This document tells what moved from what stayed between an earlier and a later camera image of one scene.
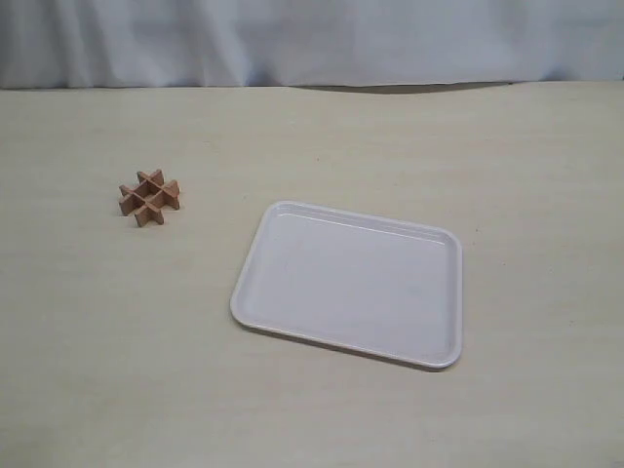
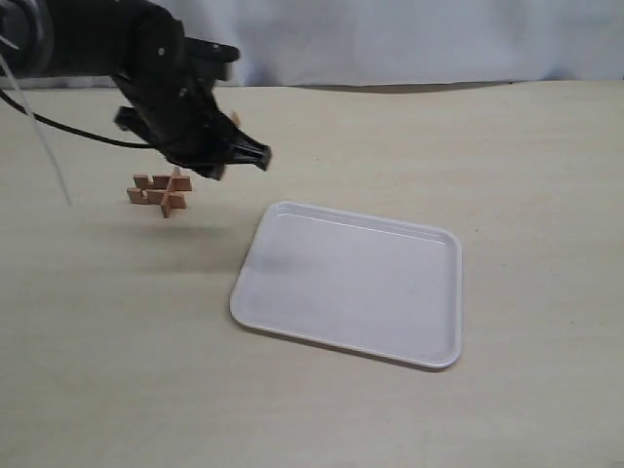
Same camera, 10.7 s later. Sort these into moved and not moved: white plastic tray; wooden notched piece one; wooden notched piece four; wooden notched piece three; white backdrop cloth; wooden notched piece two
Moved: wooden notched piece four; wooden notched piece two; wooden notched piece one; wooden notched piece three
Not moved: white backdrop cloth; white plastic tray
